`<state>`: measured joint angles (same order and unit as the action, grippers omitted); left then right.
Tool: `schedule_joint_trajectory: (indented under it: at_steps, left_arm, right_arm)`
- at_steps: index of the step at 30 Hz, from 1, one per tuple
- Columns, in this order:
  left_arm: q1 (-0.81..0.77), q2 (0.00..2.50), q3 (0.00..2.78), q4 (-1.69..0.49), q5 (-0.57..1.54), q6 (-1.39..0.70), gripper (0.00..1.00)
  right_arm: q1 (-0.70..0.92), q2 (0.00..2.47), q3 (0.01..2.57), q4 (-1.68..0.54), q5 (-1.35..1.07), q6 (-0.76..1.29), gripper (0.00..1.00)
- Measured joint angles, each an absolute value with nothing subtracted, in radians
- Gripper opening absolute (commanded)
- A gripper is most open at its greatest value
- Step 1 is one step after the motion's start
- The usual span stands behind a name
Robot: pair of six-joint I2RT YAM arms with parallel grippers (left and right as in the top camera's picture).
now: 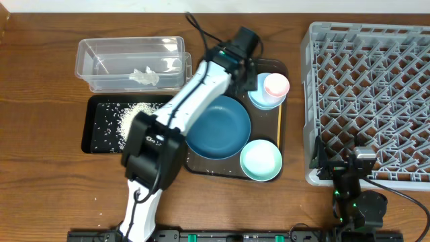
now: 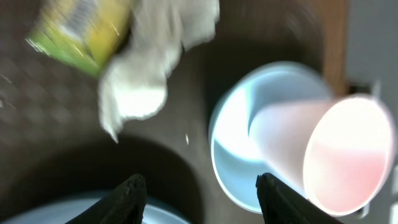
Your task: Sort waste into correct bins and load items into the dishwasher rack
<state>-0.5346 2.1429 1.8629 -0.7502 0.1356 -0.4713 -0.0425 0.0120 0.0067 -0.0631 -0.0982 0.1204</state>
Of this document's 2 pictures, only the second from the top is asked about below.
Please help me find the light blue bowl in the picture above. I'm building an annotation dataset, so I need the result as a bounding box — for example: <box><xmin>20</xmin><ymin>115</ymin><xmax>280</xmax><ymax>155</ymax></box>
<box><xmin>208</xmin><ymin>61</ymin><xmax>333</xmax><ymax>214</ymax></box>

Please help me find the pink cup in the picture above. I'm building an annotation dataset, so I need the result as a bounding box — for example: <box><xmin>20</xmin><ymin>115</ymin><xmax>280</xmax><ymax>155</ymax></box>
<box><xmin>249</xmin><ymin>95</ymin><xmax>396</xmax><ymax>217</ymax></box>

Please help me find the brown serving tray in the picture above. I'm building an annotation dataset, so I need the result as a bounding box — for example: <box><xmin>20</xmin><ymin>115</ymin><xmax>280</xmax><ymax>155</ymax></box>
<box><xmin>1</xmin><ymin>0</ymin><xmax>324</xmax><ymax>223</ymax></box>

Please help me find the grey dishwasher rack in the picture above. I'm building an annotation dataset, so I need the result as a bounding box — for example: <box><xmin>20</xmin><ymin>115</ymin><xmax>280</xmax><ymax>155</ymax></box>
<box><xmin>346</xmin><ymin>0</ymin><xmax>397</xmax><ymax>223</ymax></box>

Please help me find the yellow green wrapper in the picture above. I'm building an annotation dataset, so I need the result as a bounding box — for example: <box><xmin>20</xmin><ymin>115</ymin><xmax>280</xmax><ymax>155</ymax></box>
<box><xmin>27</xmin><ymin>0</ymin><xmax>134</xmax><ymax>77</ymax></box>

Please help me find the dark blue plate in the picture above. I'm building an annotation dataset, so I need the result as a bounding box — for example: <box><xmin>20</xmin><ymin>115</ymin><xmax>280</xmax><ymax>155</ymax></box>
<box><xmin>3</xmin><ymin>190</ymin><xmax>191</xmax><ymax>224</ymax></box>

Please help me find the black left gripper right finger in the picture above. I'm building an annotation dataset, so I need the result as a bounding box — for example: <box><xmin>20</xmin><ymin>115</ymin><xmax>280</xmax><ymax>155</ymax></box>
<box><xmin>256</xmin><ymin>173</ymin><xmax>342</xmax><ymax>224</ymax></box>

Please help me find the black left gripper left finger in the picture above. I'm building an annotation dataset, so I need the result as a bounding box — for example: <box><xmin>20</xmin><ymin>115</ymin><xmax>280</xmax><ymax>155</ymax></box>
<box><xmin>67</xmin><ymin>174</ymin><xmax>147</xmax><ymax>224</ymax></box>

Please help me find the white tissue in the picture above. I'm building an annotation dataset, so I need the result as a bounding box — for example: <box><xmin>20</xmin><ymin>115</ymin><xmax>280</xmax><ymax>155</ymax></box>
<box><xmin>98</xmin><ymin>0</ymin><xmax>220</xmax><ymax>141</ymax></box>

